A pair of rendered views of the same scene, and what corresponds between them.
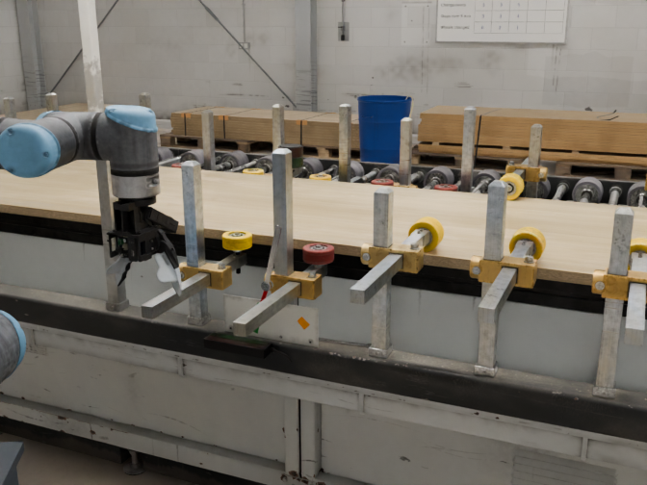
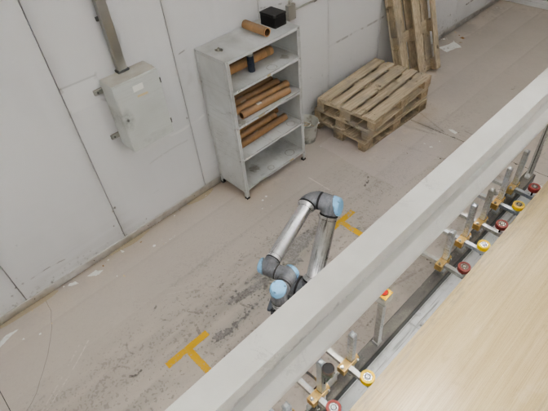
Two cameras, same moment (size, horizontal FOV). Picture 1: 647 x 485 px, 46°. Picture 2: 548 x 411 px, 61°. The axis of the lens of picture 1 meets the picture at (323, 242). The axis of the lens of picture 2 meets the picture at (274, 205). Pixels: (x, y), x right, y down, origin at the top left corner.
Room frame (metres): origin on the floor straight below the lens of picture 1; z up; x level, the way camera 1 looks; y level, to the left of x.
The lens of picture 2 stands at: (2.10, -0.94, 3.31)
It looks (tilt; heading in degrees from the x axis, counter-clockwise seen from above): 44 degrees down; 117
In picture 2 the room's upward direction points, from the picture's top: 6 degrees counter-clockwise
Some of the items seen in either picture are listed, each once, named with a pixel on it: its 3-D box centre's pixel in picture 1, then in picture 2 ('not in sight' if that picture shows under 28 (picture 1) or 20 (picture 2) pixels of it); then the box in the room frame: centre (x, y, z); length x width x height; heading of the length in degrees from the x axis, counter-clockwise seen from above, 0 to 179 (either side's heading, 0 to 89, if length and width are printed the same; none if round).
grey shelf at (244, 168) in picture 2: not in sight; (257, 111); (0.22, 2.63, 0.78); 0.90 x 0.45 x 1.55; 67
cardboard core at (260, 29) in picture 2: not in sight; (255, 28); (0.26, 2.74, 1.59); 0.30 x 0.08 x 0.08; 157
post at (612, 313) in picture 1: (611, 320); not in sight; (1.44, -0.59, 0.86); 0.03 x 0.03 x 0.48; 67
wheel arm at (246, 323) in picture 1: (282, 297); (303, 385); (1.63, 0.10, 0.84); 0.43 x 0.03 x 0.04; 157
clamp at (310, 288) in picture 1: (293, 283); (319, 394); (1.73, 0.07, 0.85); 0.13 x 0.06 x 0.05; 67
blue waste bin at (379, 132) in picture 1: (384, 131); not in sight; (7.55, -0.62, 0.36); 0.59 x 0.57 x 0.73; 157
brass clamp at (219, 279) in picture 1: (204, 274); (347, 363); (1.83, 0.31, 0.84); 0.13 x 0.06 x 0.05; 67
